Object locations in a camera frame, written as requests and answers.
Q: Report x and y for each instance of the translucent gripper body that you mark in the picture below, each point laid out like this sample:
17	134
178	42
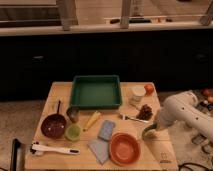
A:
153	133

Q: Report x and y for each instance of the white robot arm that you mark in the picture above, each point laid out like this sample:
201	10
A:
182	107

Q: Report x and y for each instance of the green plastic cup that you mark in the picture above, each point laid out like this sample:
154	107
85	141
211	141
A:
72	132

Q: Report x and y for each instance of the small metal cup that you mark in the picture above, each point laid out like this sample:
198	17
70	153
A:
72	113

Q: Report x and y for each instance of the brown pine cone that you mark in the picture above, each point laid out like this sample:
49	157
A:
145	113

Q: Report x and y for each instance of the silver fork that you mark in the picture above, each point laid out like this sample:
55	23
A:
124	117

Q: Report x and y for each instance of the orange tomato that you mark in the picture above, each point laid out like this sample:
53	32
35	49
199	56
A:
149	89

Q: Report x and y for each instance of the orange bowl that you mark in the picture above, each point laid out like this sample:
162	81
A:
124	149

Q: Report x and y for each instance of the white jar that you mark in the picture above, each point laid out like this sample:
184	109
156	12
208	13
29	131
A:
138	92

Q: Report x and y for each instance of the blue sponge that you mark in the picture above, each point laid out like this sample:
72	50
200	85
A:
106	130

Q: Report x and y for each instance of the spice bottle rack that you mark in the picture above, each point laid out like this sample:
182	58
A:
205	106

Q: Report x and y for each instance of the grey blue cloth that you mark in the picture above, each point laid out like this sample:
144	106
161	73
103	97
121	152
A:
100	149

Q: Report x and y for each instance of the green plastic tray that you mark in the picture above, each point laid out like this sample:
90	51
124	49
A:
96	92

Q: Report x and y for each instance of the dark red pan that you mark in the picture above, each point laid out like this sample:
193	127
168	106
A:
54	125

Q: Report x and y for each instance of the black stand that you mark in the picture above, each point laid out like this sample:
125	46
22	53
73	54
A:
17	156

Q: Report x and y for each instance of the white handled brush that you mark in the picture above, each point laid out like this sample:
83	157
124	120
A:
38	149

